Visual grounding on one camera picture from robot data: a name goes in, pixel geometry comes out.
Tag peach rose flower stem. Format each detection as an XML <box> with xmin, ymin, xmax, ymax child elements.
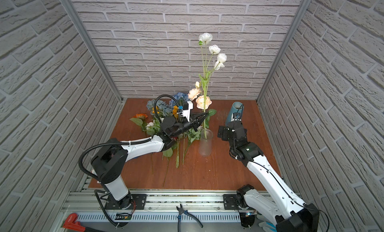
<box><xmin>188</xmin><ymin>81</ymin><xmax>217</xmax><ymax>133</ymax></box>

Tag clear glass vase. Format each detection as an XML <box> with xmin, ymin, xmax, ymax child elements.
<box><xmin>199</xmin><ymin>129</ymin><xmax>214</xmax><ymax>157</ymax></box>

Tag blue hydrangea flower stem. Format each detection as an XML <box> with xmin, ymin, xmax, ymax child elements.
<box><xmin>170</xmin><ymin>92</ymin><xmax>189</xmax><ymax>169</ymax></box>

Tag white ranunculus flower stem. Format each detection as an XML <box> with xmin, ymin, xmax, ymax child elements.
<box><xmin>197</xmin><ymin>32</ymin><xmax>228</xmax><ymax>140</ymax></box>

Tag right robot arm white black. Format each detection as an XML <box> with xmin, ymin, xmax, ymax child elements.
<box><xmin>218</xmin><ymin>121</ymin><xmax>320</xmax><ymax>232</ymax></box>

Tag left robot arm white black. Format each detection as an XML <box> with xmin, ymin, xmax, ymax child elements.
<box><xmin>90</xmin><ymin>112</ymin><xmax>209</xmax><ymax>203</ymax></box>

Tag teal ceramic vase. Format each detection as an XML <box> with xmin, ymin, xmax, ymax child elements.
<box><xmin>225</xmin><ymin>102</ymin><xmax>244</xmax><ymax>126</ymax></box>

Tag white lilac bouquet right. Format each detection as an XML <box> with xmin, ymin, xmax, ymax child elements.
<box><xmin>182</xmin><ymin>126</ymin><xmax>203</xmax><ymax>165</ymax></box>

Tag white lilac bouquet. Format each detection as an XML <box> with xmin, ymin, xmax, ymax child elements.
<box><xmin>145</xmin><ymin>119</ymin><xmax>161</xmax><ymax>136</ymax></box>
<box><xmin>182</xmin><ymin>126</ymin><xmax>203</xmax><ymax>165</ymax></box>

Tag white lilac bouquet left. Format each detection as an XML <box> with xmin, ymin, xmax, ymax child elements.
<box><xmin>145</xmin><ymin>119</ymin><xmax>161</xmax><ymax>136</ymax></box>

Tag orange yellow flower stem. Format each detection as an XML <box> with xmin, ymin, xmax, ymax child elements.
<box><xmin>156</xmin><ymin>105</ymin><xmax>178</xmax><ymax>118</ymax></box>

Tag dusty blue hydrangea stem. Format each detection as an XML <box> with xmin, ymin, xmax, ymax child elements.
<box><xmin>147</xmin><ymin>99</ymin><xmax>172</xmax><ymax>118</ymax></box>

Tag red gerbera flower stem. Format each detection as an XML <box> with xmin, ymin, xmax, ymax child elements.
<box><xmin>162</xmin><ymin>145</ymin><xmax>175</xmax><ymax>187</ymax></box>

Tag orange gerbera flower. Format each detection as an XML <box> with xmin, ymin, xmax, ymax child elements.
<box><xmin>130</xmin><ymin>113</ymin><xmax>148</xmax><ymax>131</ymax></box>

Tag blue grey work glove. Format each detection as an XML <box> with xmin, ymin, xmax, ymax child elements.
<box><xmin>256</xmin><ymin>214</ymin><xmax>277</xmax><ymax>232</ymax></box>

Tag red clamp tool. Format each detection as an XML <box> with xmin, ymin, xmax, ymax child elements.
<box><xmin>62</xmin><ymin>213</ymin><xmax>103</xmax><ymax>232</ymax></box>

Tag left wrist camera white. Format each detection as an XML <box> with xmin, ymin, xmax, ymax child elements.
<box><xmin>179</xmin><ymin>101</ymin><xmax>194</xmax><ymax>122</ymax></box>

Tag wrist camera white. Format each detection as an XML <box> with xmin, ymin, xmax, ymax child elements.
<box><xmin>232</xmin><ymin>112</ymin><xmax>242</xmax><ymax>121</ymax></box>
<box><xmin>179</xmin><ymin>101</ymin><xmax>194</xmax><ymax>122</ymax></box>

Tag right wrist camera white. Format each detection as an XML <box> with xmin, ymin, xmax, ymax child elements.
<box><xmin>232</xmin><ymin>112</ymin><xmax>242</xmax><ymax>121</ymax></box>

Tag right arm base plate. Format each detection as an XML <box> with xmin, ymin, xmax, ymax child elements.
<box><xmin>223</xmin><ymin>194</ymin><xmax>249</xmax><ymax>210</ymax></box>

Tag aluminium mounting rail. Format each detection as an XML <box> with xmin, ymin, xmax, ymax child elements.
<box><xmin>59</xmin><ymin>188</ymin><xmax>307</xmax><ymax>224</ymax></box>

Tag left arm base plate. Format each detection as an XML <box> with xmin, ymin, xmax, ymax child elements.
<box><xmin>105</xmin><ymin>194</ymin><xmax>147</xmax><ymax>210</ymax></box>

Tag blue handled pliers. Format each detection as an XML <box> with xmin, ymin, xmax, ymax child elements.
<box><xmin>176</xmin><ymin>204</ymin><xmax>204</xmax><ymax>232</ymax></box>

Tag black corrugated cable conduit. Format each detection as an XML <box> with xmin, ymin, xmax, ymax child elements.
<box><xmin>77</xmin><ymin>94</ymin><xmax>181</xmax><ymax>228</ymax></box>

